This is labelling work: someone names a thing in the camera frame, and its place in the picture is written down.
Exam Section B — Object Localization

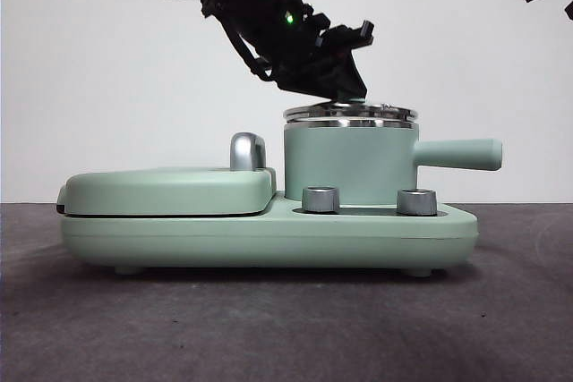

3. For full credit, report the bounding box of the glass pot lid green knob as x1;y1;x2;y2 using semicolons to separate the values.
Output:
282;96;420;124

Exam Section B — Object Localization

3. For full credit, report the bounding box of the mint green breakfast maker base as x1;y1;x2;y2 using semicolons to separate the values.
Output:
60;191;479;277

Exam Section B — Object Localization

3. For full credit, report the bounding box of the mint green steamer pot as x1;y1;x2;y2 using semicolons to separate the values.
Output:
282;116;504;205

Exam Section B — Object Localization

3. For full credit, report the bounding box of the silver control knob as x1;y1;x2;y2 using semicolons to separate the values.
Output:
302;185;342;215
396;188;440;217

